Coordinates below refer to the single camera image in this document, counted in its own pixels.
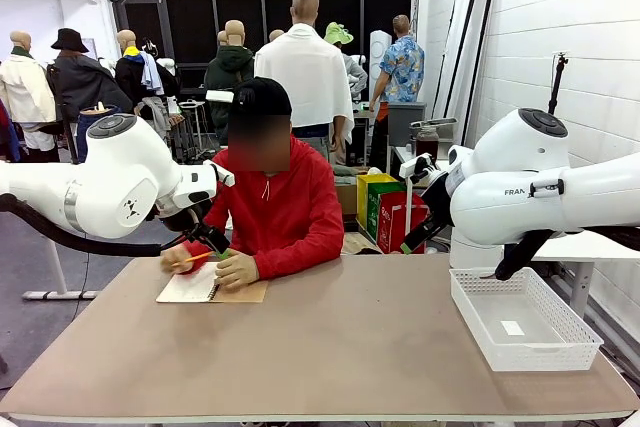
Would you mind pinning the person's left hand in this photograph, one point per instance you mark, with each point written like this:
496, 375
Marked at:
239, 271

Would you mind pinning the grey metal cabinet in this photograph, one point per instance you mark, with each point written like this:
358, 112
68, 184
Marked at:
405, 122

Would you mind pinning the white tower fan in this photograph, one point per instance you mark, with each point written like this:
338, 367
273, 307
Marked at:
380, 52

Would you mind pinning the mannequin with yellow scarf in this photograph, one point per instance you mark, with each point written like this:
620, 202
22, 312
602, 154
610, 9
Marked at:
135, 72

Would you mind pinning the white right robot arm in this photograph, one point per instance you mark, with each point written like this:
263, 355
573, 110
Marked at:
500, 197

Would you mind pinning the spiral notebook brown cover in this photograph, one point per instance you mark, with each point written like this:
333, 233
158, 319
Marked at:
187, 289

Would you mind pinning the brown glass jar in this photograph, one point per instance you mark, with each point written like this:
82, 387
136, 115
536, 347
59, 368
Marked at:
426, 142

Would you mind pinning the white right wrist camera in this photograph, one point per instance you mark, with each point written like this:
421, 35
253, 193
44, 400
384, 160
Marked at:
417, 167

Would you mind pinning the person's right forearm red sleeve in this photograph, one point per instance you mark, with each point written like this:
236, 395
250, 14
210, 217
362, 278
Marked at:
200, 253

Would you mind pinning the mannequin in floral shirt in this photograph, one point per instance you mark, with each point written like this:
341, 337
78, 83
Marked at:
402, 67

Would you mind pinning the white cylindrical bin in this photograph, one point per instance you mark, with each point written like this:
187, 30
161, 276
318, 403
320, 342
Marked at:
465, 254

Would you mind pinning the mannequin with white cape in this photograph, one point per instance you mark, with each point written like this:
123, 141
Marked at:
310, 77

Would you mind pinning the person's right hand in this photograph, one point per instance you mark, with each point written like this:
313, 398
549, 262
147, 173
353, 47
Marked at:
177, 259

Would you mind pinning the white plastic mesh basket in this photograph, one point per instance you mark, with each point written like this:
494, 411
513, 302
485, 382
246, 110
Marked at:
525, 352

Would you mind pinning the mannequin with black hat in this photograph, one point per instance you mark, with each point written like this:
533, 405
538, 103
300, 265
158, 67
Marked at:
85, 82

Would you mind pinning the black cap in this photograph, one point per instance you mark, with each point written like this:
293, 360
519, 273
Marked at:
262, 97

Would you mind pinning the mannequin torso in jeans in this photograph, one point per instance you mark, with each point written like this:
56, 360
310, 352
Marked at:
92, 119

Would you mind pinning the cardboard box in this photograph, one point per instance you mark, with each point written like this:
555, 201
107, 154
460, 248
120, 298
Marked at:
347, 199

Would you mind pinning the black frame white panel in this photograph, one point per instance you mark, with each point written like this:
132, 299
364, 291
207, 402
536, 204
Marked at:
462, 42
482, 47

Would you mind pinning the small white label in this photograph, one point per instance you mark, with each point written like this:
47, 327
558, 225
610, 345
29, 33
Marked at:
512, 328

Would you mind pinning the black tripod pole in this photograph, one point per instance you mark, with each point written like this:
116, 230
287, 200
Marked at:
557, 82

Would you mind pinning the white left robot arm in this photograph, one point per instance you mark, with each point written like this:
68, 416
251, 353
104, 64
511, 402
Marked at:
125, 167

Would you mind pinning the mannequin in dark green puffer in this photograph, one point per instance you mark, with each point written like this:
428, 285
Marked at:
225, 72

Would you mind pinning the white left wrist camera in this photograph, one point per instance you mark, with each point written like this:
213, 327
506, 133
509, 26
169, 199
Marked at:
222, 174

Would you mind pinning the person in red hoodie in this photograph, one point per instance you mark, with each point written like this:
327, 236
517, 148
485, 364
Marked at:
285, 207

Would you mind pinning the mannequin in cream coat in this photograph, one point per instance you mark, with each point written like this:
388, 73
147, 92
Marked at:
25, 87

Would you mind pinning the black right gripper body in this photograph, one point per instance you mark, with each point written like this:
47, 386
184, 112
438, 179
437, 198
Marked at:
439, 202

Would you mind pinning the white stool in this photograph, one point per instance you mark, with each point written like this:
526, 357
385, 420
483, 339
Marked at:
192, 107

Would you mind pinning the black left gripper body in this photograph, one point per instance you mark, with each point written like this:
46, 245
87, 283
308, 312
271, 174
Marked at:
185, 217

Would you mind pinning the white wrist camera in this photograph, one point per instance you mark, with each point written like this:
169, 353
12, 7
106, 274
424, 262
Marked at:
417, 167
222, 174

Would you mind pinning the white side table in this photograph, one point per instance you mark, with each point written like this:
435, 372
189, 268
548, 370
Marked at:
590, 252

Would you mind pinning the small white background table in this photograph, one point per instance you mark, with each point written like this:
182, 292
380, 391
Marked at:
407, 157

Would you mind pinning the white table leg base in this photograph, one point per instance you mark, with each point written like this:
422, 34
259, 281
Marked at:
57, 277

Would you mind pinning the red paper bag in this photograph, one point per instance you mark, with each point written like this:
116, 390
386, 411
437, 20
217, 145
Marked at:
395, 222

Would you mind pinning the mannequin with green hat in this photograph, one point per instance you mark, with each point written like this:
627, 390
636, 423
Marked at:
340, 34

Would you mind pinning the person's left forearm red sleeve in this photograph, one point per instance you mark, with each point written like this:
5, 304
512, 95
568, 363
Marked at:
300, 254

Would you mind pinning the yellow pencil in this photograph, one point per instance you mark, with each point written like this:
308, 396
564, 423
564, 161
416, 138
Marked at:
197, 258

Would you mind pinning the white head-mounted camera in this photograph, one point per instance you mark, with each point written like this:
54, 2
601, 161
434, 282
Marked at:
220, 96

